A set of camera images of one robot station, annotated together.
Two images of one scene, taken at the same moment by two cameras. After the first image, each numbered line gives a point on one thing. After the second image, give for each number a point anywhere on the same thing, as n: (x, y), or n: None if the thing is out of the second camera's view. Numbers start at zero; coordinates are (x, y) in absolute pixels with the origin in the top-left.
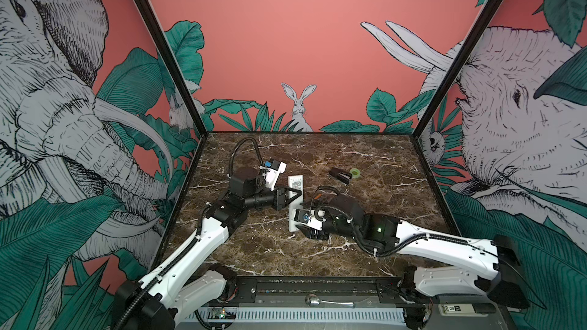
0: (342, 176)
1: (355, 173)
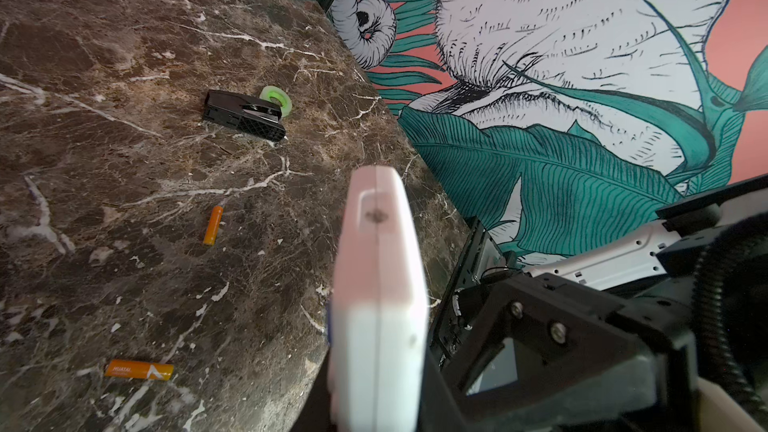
0: (246, 112)
1: (270, 91)
